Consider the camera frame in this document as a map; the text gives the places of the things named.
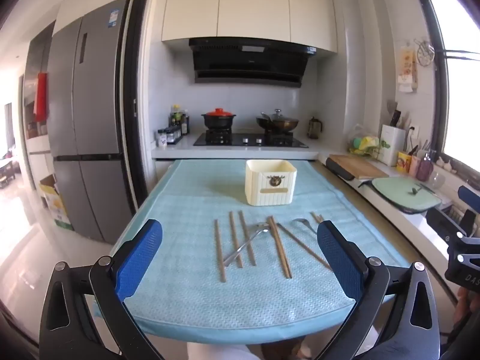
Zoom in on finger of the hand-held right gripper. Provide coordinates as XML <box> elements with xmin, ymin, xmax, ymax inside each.
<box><xmin>458</xmin><ymin>185</ymin><xmax>480</xmax><ymax>238</ymax></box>
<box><xmin>425</xmin><ymin>208</ymin><xmax>466</xmax><ymax>238</ymax></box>

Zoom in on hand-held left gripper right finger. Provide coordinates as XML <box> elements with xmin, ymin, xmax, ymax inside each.
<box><xmin>316</xmin><ymin>220</ymin><xmax>442</xmax><ymax>360</ymax></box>

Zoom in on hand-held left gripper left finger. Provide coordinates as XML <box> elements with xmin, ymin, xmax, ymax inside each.
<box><xmin>38</xmin><ymin>218</ymin><xmax>164</xmax><ymax>360</ymax></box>

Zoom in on metal spoon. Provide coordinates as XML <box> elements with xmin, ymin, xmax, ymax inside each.
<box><xmin>223</xmin><ymin>223</ymin><xmax>271</xmax><ymax>265</ymax></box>
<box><xmin>291</xmin><ymin>217</ymin><xmax>320</xmax><ymax>235</ymax></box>

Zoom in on cream ribbed utensil holder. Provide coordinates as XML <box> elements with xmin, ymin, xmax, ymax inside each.
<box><xmin>245</xmin><ymin>159</ymin><xmax>298</xmax><ymax>207</ymax></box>

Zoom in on person's right hand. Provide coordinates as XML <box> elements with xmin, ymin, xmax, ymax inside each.
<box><xmin>455</xmin><ymin>289</ymin><xmax>480</xmax><ymax>325</ymax></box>

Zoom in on purple soap bottle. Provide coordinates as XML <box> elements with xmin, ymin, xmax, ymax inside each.
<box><xmin>416</xmin><ymin>149</ymin><xmax>438</xmax><ymax>183</ymax></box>

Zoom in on light blue towel mat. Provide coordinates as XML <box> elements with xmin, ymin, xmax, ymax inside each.
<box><xmin>92</xmin><ymin>159</ymin><xmax>410</xmax><ymax>346</ymax></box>

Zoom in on yellow packet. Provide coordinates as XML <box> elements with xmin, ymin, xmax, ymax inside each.
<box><xmin>397</xmin><ymin>151</ymin><xmax>413</xmax><ymax>173</ymax></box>

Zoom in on black tray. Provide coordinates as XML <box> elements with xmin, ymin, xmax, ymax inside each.
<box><xmin>325</xmin><ymin>157</ymin><xmax>355</xmax><ymax>182</ymax></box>

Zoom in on white knife block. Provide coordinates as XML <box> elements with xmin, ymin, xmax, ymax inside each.
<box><xmin>379</xmin><ymin>109</ymin><xmax>407</xmax><ymax>168</ymax></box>

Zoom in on wooden cutting board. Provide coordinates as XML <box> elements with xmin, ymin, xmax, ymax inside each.
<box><xmin>328</xmin><ymin>153</ymin><xmax>390</xmax><ymax>181</ymax></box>

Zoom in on cardboard box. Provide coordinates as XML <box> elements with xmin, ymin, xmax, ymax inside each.
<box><xmin>39</xmin><ymin>174</ymin><xmax>74</xmax><ymax>232</ymax></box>

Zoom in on plastic bag with sponges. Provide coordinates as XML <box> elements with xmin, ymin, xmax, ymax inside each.
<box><xmin>346</xmin><ymin>123</ymin><xmax>384</xmax><ymax>157</ymax></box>

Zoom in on spice jar rack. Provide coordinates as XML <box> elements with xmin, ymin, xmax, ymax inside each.
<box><xmin>156</xmin><ymin>126</ymin><xmax>183</xmax><ymax>147</ymax></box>

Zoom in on dark sauce bottles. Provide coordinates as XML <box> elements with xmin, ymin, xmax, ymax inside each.
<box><xmin>169</xmin><ymin>104</ymin><xmax>191</xmax><ymax>137</ymax></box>

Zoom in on grey refrigerator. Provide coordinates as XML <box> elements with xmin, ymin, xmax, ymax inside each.
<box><xmin>46</xmin><ymin>0</ymin><xmax>131</xmax><ymax>245</ymax></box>

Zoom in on black gas cooktop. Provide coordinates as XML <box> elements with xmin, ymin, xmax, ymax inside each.
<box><xmin>193</xmin><ymin>130</ymin><xmax>309</xmax><ymax>149</ymax></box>

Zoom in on dark wok with glass lid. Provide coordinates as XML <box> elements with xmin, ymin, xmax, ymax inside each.
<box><xmin>256</xmin><ymin>109</ymin><xmax>300</xmax><ymax>134</ymax></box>

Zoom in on black pot with red lid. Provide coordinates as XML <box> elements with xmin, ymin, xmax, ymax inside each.
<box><xmin>201</xmin><ymin>107</ymin><xmax>236</xmax><ymax>131</ymax></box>

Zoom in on red hanging cloth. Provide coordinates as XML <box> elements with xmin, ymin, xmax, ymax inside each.
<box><xmin>33</xmin><ymin>71</ymin><xmax>49</xmax><ymax>123</ymax></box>

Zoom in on black range hood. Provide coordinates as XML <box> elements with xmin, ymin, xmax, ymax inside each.
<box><xmin>188</xmin><ymin>37</ymin><xmax>317</xmax><ymax>89</ymax></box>

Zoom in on dark window frame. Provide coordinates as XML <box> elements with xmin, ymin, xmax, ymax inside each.
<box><xmin>410</xmin><ymin>0</ymin><xmax>480</xmax><ymax>181</ymax></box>

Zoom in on hanging wall calendar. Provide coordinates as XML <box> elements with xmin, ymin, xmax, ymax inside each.
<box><xmin>397</xmin><ymin>46</ymin><xmax>419</xmax><ymax>93</ymax></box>

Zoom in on hanging wire trivet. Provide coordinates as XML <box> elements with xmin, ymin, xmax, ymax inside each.
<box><xmin>413</xmin><ymin>37</ymin><xmax>436</xmax><ymax>67</ymax></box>

